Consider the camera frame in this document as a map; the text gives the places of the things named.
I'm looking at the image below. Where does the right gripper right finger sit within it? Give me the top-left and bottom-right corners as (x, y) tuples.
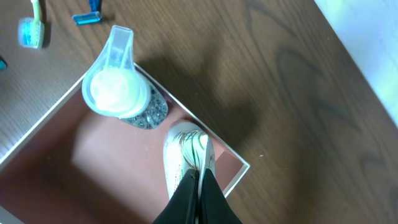
(198, 169), (242, 224)

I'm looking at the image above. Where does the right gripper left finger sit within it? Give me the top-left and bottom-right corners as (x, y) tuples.
(152, 169), (199, 224)

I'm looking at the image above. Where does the white shampoo tube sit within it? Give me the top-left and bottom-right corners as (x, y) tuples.
(162, 120), (216, 200)

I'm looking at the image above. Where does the clear soap pump bottle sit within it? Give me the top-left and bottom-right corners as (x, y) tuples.
(81, 25), (169, 129)

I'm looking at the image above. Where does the white box with pink interior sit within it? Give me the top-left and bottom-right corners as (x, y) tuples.
(0, 62), (251, 224)

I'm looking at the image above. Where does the blue disposable razor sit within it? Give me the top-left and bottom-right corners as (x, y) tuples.
(72, 0), (102, 26)

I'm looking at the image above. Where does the green toothpaste tube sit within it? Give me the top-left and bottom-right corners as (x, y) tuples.
(0, 57), (7, 71)

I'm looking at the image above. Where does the green white toothbrush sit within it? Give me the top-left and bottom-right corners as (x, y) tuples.
(18, 0), (45, 49)

